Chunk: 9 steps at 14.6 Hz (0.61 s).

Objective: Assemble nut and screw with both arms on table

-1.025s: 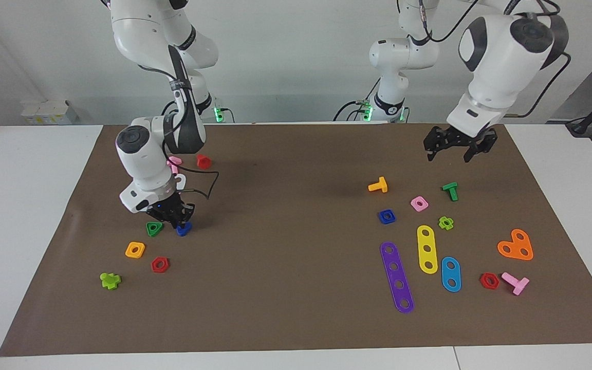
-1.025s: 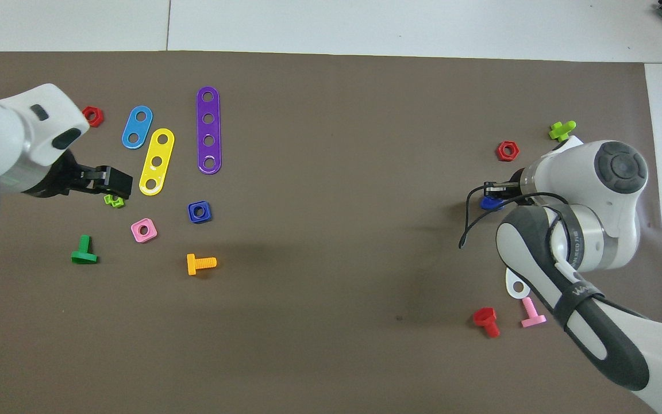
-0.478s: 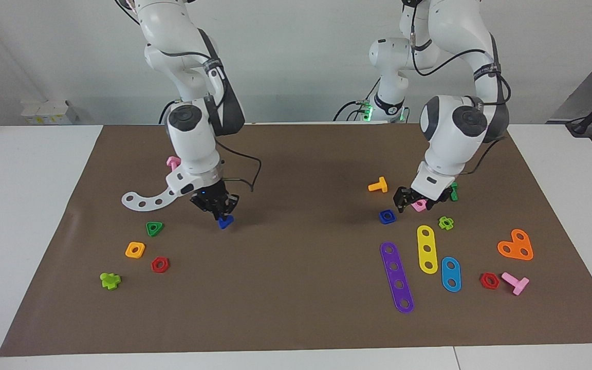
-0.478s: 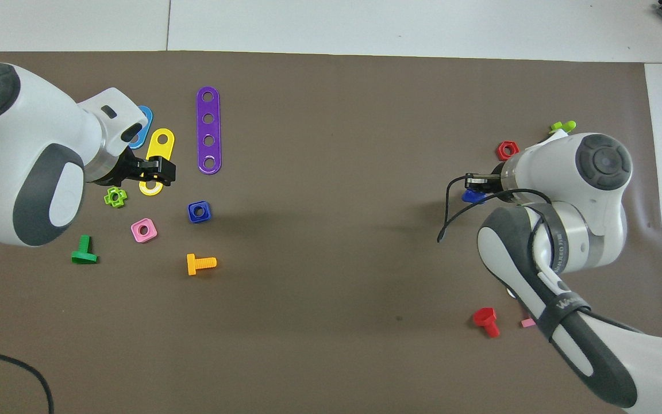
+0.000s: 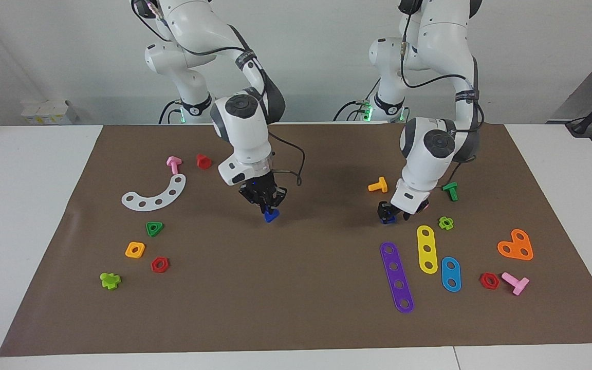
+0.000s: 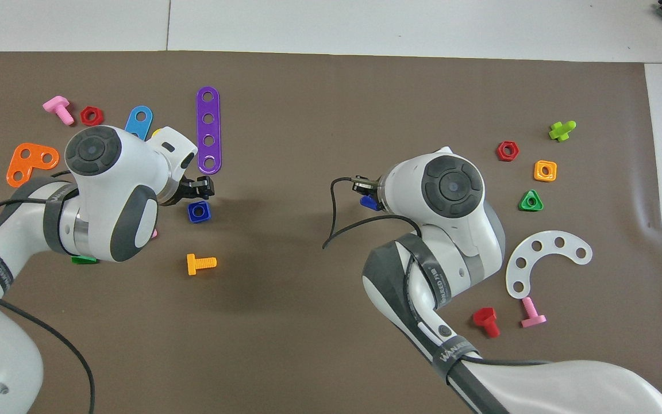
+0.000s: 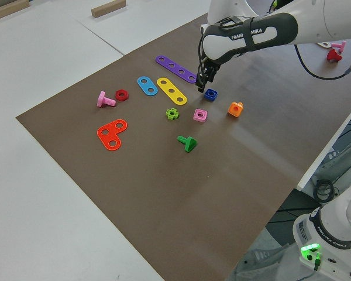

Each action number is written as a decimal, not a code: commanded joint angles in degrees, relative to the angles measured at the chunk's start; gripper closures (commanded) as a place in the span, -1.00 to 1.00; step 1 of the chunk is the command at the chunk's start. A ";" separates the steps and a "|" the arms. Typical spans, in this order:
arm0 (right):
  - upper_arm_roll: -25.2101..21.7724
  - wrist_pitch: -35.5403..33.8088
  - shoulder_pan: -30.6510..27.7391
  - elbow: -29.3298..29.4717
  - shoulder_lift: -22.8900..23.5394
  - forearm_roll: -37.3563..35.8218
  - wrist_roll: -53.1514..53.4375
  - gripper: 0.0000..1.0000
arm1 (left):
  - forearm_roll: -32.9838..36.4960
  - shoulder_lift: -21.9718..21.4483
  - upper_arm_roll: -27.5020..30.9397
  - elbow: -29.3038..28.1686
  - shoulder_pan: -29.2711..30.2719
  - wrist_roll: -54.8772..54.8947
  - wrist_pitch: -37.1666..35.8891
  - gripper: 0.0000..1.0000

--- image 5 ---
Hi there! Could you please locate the black base cable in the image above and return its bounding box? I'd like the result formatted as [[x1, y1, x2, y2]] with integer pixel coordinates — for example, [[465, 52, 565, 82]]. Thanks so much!
[[333, 77, 381, 122], [159, 99, 182, 124]]

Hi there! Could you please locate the black right base cable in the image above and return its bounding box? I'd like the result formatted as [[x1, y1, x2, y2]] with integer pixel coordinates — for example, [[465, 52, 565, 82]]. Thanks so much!
[[159, 99, 182, 124]]

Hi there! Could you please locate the purple four-hole strip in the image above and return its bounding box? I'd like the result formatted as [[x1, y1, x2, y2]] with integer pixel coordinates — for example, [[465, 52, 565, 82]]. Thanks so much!
[[380, 242, 415, 314]]

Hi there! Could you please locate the brown table mat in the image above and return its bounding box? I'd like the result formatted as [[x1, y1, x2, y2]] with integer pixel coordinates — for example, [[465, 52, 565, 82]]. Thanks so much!
[[0, 122, 592, 358]]

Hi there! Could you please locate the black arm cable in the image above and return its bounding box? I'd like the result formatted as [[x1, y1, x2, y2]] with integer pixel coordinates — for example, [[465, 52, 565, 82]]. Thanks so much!
[[142, 0, 307, 187], [400, 21, 482, 173]]

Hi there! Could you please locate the blue two-hole strip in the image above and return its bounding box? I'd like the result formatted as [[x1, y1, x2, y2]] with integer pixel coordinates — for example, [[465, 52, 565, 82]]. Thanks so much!
[[441, 257, 462, 293]]

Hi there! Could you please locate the black left base cable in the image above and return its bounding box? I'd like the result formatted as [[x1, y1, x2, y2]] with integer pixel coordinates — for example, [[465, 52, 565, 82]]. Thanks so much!
[[333, 77, 381, 122]]

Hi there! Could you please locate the white cardboard box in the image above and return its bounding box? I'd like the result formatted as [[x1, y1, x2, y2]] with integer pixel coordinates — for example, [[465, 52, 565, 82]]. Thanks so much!
[[21, 99, 78, 125]]

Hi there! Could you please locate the white curved hole strip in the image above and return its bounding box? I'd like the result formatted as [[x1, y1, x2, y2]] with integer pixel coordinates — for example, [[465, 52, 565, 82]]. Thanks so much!
[[121, 173, 187, 212]]

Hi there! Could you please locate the orange heart-shaped plate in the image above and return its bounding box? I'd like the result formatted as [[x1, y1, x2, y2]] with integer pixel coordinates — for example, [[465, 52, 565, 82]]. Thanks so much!
[[497, 229, 534, 261]]

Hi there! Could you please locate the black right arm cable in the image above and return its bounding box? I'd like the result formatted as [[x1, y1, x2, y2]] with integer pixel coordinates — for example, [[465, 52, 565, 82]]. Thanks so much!
[[142, 0, 307, 187]]

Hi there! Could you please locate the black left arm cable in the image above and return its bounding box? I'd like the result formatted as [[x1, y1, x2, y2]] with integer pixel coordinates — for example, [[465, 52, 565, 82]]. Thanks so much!
[[400, 21, 482, 173]]

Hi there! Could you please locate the yellow three-hole strip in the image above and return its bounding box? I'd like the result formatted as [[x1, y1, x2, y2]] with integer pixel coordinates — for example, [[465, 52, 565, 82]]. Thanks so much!
[[417, 225, 439, 274]]

